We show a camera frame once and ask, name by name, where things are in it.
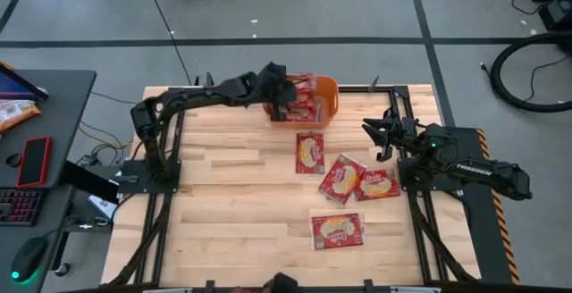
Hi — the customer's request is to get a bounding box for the backlit black keyboard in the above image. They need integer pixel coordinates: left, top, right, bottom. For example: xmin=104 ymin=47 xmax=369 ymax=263
xmin=0 ymin=188 xmax=46 ymax=228

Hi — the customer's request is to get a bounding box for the red Orville Redenbacher popcorn bag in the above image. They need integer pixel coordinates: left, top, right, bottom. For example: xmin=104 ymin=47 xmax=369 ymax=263
xmin=290 ymin=72 xmax=317 ymax=93
xmin=317 ymin=153 xmax=367 ymax=206
xmin=353 ymin=169 xmax=402 ymax=203
xmin=282 ymin=107 xmax=321 ymax=123
xmin=294 ymin=131 xmax=326 ymax=176
xmin=290 ymin=91 xmax=322 ymax=111
xmin=310 ymin=211 xmax=366 ymax=251

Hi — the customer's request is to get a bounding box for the black aluminium table frame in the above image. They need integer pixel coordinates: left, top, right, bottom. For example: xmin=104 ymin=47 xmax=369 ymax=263
xmin=106 ymin=85 xmax=482 ymax=288

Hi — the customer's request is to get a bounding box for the long black floor cable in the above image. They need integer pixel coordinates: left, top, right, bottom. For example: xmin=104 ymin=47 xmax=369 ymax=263
xmin=141 ymin=0 xmax=193 ymax=87

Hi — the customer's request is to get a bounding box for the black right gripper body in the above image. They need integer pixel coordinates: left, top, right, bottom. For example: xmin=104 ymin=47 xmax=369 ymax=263
xmin=377 ymin=107 xmax=421 ymax=163

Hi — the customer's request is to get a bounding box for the white paper label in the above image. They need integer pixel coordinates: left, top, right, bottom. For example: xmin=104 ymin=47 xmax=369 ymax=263
xmin=87 ymin=194 xmax=114 ymax=221

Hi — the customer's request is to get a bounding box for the red-cased tablet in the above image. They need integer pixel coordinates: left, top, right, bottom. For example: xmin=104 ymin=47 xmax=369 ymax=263
xmin=16 ymin=136 xmax=53 ymax=189

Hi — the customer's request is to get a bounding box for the black computer mouse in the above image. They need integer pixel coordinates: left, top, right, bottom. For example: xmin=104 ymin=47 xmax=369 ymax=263
xmin=9 ymin=235 xmax=49 ymax=283

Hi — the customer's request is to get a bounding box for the black power adapter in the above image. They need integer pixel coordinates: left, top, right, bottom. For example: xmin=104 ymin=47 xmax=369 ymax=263
xmin=75 ymin=153 xmax=100 ymax=169

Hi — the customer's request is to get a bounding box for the black equipment case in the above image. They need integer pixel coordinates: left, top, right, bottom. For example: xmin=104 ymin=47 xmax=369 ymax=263
xmin=525 ymin=0 xmax=572 ymax=33

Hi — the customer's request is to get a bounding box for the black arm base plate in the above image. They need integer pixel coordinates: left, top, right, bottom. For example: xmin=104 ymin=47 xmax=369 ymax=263
xmin=116 ymin=158 xmax=183 ymax=195

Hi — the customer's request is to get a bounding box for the orange snack bag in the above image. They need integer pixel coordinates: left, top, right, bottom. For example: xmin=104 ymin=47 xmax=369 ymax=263
xmin=0 ymin=99 xmax=42 ymax=133

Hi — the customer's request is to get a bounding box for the orange plastic basket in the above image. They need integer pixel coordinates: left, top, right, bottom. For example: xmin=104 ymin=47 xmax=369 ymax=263
xmin=263 ymin=73 xmax=340 ymax=130

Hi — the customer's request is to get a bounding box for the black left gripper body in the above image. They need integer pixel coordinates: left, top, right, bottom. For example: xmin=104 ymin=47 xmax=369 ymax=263
xmin=255 ymin=62 xmax=295 ymax=105

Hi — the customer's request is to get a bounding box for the thick black hose ring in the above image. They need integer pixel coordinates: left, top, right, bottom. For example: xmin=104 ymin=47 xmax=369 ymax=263
xmin=490 ymin=31 xmax=572 ymax=114

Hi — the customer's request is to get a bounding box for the black hazard-striped base plate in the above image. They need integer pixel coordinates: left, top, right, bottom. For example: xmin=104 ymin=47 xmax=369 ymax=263
xmin=397 ymin=127 xmax=523 ymax=286

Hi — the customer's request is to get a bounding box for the black desk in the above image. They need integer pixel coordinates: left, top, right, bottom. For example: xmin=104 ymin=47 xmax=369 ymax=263
xmin=0 ymin=69 xmax=120 ymax=293

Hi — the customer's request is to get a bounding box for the black-framed monitor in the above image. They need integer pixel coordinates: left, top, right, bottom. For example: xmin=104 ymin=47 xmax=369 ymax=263
xmin=0 ymin=60 xmax=49 ymax=102

